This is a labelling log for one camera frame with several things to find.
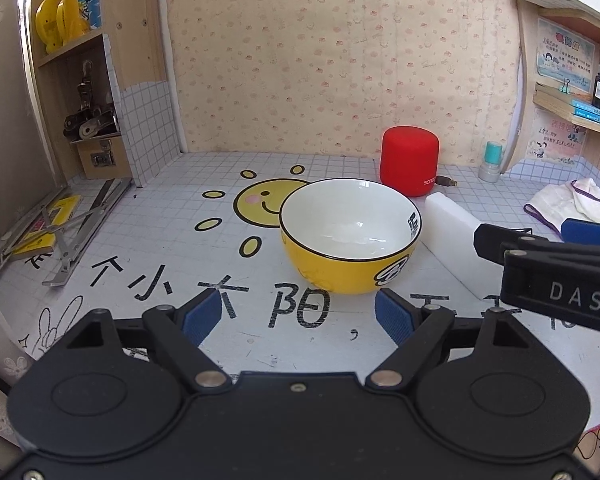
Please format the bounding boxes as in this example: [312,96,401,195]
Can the pink printed paper sheet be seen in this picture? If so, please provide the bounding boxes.
[527,120,588,163]

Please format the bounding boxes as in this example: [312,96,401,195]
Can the yellow booklet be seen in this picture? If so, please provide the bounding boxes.
[10,195,83,256]

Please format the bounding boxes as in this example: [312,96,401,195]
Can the cartoon printed poster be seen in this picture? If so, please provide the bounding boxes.
[536,17,596,93]

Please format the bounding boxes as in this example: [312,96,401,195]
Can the white cable duct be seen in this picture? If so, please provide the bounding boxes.
[155,0,189,155]

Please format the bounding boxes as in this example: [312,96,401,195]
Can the metal clasp hardware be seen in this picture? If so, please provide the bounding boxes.
[62,60,121,142]

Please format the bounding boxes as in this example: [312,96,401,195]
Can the yellow plastic toy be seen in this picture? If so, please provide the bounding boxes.
[35,0,66,54]

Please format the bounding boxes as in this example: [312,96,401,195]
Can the cardboard box metal latch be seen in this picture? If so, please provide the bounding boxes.
[75,132,133,180]

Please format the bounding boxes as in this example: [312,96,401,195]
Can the red round speaker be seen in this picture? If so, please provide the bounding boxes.
[379,126,440,198]

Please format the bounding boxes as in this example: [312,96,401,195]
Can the wooden shelf unit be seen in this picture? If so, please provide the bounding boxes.
[27,0,188,188]

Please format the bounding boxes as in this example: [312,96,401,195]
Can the yellow ceramic bowl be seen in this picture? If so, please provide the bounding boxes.
[279,178,422,296]

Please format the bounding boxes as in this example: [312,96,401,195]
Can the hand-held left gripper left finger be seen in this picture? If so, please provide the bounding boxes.
[65,289,233,391]

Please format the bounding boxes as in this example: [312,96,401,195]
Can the metal folding stand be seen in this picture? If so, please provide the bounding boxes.
[0,177,133,288]

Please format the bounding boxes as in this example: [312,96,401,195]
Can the white cloth purple trim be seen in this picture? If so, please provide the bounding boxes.
[523,178,600,233]

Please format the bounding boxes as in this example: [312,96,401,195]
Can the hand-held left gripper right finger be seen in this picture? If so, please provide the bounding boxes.
[365,287,523,390]

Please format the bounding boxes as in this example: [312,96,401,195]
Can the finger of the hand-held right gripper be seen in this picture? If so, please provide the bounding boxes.
[561,218,600,247]
[473,224,600,263]

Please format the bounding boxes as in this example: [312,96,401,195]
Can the white sponge block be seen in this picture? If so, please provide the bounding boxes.
[425,191,505,302]

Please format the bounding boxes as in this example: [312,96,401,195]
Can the yellow plastic items on shelf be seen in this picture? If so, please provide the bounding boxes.
[61,0,102,43]

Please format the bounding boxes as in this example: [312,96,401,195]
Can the teal capped grey stamp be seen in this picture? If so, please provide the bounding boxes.
[478,141,503,183]

